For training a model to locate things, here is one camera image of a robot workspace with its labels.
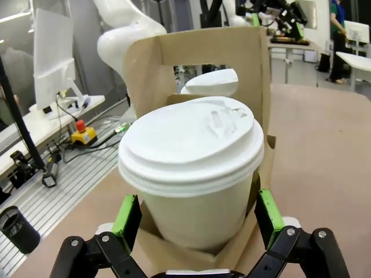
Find aluminium slotted base plate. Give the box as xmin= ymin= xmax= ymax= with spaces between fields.
xmin=0 ymin=115 xmax=132 ymax=278

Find white plastic cup lid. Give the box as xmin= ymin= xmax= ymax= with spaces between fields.
xmin=117 ymin=95 xmax=265 ymax=199
xmin=180 ymin=68 xmax=239 ymax=98

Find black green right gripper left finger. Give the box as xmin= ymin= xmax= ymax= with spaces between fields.
xmin=53 ymin=194 xmax=163 ymax=278

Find black cylindrical container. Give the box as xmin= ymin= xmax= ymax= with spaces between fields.
xmin=0 ymin=205 xmax=41 ymax=255

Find white computer monitor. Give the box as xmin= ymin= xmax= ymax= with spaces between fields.
xmin=28 ymin=8 xmax=90 ymax=121

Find white paper cup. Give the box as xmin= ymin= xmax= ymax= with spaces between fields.
xmin=141 ymin=169 xmax=256 ymax=252

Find black slanted pole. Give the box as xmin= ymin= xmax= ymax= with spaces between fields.
xmin=0 ymin=56 xmax=47 ymax=172

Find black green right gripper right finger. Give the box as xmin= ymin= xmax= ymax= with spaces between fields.
xmin=242 ymin=188 xmax=353 ymax=278

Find person in green shirt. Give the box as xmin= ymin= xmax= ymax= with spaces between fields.
xmin=328 ymin=0 xmax=348 ymax=85

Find white monitor back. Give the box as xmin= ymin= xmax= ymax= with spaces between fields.
xmin=343 ymin=20 xmax=370 ymax=57

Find black handheld device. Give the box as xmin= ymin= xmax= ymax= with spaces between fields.
xmin=41 ymin=154 xmax=62 ymax=188

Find dark tray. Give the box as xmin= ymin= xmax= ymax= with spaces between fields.
xmin=271 ymin=34 xmax=311 ymax=46

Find yellow red emergency stop button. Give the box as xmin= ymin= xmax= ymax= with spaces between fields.
xmin=71 ymin=120 xmax=98 ymax=146

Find white desk with monitor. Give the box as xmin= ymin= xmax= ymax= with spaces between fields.
xmin=335 ymin=51 xmax=371 ymax=94

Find black clamp mount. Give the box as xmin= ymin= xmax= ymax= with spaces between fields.
xmin=9 ymin=150 xmax=39 ymax=189

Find black bag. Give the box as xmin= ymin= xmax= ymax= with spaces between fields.
xmin=315 ymin=53 xmax=332 ymax=73

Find grey background table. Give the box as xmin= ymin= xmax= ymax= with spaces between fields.
xmin=267 ymin=39 xmax=323 ymax=85

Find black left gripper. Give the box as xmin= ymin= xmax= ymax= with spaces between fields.
xmin=236 ymin=0 xmax=308 ymax=42

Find brown cardboard cup carrier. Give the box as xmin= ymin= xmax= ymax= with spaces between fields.
xmin=121 ymin=25 xmax=278 ymax=273

